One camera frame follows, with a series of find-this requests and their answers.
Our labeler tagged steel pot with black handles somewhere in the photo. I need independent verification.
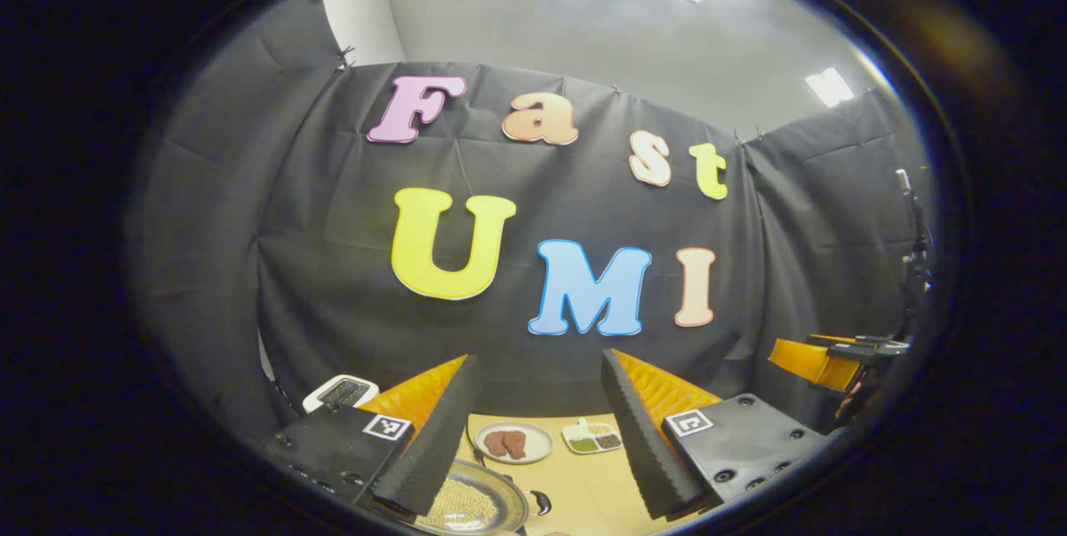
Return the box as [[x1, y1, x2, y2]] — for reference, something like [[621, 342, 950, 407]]
[[414, 458, 553, 535]]

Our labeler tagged small ceiling light panel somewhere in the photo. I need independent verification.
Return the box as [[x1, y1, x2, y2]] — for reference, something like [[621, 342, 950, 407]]
[[804, 68, 855, 108]]

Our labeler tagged pile of soybeans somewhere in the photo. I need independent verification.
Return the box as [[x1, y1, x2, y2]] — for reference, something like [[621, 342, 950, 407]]
[[417, 478, 493, 530]]

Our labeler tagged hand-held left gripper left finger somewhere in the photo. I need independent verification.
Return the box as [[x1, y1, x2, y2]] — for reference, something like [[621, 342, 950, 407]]
[[263, 353, 484, 518]]

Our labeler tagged white divided dish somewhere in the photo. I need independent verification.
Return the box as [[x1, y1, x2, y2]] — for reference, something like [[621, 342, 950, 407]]
[[562, 417, 624, 455]]

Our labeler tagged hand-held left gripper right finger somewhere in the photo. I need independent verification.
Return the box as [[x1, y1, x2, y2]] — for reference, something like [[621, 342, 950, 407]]
[[600, 348, 830, 520]]

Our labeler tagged white round plate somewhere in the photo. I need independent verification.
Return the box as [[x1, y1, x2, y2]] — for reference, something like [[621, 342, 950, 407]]
[[474, 422, 554, 465]]

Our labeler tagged white toaster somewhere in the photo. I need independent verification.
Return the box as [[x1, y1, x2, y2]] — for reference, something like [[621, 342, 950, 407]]
[[302, 374, 380, 413]]

